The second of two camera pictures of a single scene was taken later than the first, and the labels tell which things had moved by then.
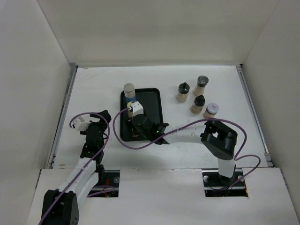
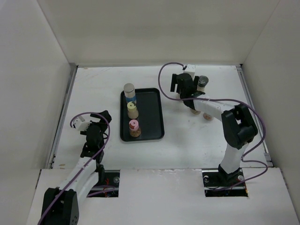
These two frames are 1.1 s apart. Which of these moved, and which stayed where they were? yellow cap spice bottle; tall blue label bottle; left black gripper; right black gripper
Moved: right black gripper
Stayed: left black gripper; yellow cap spice bottle; tall blue label bottle
